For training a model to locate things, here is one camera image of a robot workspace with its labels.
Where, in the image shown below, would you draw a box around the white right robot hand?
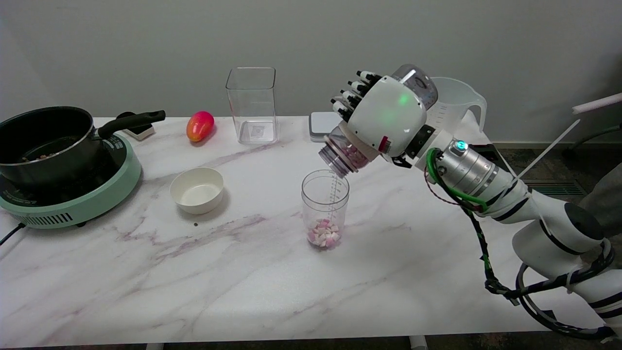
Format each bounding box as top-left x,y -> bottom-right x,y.
330,70 -> 438,168

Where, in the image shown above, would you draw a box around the clear jar with cream sleeve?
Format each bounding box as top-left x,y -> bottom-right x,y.
318,64 -> 438,178

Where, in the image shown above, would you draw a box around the pink white candy pieces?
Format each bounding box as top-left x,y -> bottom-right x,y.
307,219 -> 340,247

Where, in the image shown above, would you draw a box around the transparent measuring cup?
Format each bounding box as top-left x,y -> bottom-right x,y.
301,169 -> 350,249

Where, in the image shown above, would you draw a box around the white grey kitchen scale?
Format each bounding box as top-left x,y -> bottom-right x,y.
309,111 -> 345,142

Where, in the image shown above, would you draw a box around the transparent plastic pitcher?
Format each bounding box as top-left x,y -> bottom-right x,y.
428,76 -> 488,134

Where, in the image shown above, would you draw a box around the square transparent storage container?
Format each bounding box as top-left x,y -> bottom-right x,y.
225,67 -> 279,145

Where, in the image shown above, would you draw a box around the white zip tie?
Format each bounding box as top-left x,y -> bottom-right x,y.
515,119 -> 582,181

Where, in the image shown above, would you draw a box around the floor vent grille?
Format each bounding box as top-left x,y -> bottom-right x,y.
527,180 -> 584,196

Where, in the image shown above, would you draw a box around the red orange mango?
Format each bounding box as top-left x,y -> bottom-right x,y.
186,111 -> 215,143

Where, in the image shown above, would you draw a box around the black chair leg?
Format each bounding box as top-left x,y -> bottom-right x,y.
564,124 -> 622,152

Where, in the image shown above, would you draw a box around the white ceramic bowl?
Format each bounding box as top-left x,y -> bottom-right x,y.
170,167 -> 225,215

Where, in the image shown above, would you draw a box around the white padded tube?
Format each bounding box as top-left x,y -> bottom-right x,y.
572,92 -> 622,115

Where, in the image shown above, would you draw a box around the grey clad person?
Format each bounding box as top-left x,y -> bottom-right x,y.
578,162 -> 622,240

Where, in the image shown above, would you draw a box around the green induction cooker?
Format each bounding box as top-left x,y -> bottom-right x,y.
0,132 -> 142,230

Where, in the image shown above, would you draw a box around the black green robot cable bundle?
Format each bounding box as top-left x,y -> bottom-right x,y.
424,147 -> 617,306

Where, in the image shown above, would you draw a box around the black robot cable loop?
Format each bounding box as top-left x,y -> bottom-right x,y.
516,262 -> 617,341

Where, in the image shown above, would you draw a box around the black saucepan with handle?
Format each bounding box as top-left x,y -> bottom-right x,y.
0,106 -> 166,188

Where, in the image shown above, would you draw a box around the black cooker power cord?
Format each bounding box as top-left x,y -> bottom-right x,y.
0,223 -> 25,246

